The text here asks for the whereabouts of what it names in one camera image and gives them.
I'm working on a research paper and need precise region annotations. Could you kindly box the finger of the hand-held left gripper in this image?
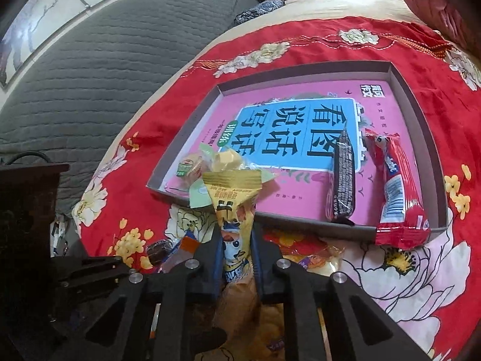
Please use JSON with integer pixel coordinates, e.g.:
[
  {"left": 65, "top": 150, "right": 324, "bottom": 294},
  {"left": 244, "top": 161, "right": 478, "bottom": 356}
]
[
  {"left": 53, "top": 255, "right": 124, "bottom": 272},
  {"left": 56, "top": 267, "right": 136, "bottom": 301}
]

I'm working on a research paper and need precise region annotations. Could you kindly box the dark blue patterned cloth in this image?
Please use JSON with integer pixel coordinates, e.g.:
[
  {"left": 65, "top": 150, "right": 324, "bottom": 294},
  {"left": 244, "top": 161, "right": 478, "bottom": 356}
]
[{"left": 235, "top": 0, "right": 287, "bottom": 27}]

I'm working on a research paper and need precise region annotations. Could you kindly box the yellow snack packet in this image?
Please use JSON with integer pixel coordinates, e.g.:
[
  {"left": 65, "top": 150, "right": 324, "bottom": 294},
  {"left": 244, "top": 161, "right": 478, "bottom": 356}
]
[{"left": 203, "top": 169, "right": 264, "bottom": 290}]

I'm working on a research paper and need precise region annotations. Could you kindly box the black cable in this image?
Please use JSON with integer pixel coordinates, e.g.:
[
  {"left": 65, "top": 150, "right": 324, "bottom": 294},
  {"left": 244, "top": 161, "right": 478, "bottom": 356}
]
[{"left": 0, "top": 151, "right": 51, "bottom": 167}]

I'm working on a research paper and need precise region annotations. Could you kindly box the small green-label pastry packet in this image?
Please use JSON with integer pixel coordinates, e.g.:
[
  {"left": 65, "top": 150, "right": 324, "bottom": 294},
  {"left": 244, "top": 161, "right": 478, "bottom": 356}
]
[{"left": 175, "top": 152, "right": 205, "bottom": 189}]

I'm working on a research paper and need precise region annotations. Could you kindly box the floral wall panel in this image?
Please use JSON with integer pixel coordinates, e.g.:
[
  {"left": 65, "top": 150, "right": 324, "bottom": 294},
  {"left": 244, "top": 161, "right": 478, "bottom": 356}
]
[{"left": 0, "top": 0, "right": 211, "bottom": 91}]

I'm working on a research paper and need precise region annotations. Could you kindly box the green pastry packet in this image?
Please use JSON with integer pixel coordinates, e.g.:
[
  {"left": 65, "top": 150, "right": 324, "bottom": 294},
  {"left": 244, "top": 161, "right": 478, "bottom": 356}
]
[{"left": 188, "top": 143, "right": 279, "bottom": 209}]

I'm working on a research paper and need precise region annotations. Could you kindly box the dark chocolate bar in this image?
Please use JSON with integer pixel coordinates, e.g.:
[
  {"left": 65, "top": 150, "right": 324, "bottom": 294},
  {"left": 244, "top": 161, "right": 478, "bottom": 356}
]
[{"left": 324, "top": 128, "right": 357, "bottom": 222}]

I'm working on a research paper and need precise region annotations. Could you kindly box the clear puffed snack packet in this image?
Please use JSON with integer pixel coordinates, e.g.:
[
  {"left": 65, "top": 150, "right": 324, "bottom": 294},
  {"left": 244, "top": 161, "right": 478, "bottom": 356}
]
[{"left": 263, "top": 233, "right": 344, "bottom": 271}]

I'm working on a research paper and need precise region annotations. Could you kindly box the beige bed sheet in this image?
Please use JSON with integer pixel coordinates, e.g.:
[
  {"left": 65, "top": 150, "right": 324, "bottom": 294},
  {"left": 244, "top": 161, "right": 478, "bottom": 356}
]
[{"left": 56, "top": 0, "right": 481, "bottom": 241}]

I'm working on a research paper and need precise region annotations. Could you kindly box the grey quilted headboard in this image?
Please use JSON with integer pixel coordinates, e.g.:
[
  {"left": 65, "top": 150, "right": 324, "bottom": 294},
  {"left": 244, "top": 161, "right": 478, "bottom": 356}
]
[{"left": 0, "top": 0, "right": 256, "bottom": 219}]

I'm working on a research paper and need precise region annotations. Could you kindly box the red snack packet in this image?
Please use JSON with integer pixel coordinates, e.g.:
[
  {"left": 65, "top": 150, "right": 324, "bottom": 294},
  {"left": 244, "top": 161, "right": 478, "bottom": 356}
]
[{"left": 364, "top": 128, "right": 432, "bottom": 251}]

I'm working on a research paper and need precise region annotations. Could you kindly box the dark candy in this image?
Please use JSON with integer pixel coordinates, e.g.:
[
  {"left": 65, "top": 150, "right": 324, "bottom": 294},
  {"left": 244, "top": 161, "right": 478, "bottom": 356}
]
[{"left": 145, "top": 242, "right": 170, "bottom": 267}]

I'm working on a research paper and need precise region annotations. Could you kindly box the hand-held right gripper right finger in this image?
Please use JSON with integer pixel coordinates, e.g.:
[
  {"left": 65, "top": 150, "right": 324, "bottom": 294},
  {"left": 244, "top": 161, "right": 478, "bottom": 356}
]
[{"left": 250, "top": 222, "right": 433, "bottom": 361}]

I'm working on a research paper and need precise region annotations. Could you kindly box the shallow cardboard box tray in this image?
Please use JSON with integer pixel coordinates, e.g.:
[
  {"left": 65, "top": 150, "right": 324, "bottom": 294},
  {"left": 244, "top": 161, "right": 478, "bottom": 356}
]
[{"left": 146, "top": 60, "right": 449, "bottom": 247}]

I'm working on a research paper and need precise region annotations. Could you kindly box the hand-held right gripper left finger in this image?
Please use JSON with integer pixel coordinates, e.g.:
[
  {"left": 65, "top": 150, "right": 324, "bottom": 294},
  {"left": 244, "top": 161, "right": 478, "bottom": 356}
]
[{"left": 49, "top": 231, "right": 222, "bottom": 361}]

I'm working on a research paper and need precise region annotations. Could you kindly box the red floral blanket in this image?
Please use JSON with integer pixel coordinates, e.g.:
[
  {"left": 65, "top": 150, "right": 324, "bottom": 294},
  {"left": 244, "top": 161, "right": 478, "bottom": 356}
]
[{"left": 71, "top": 15, "right": 481, "bottom": 361}]

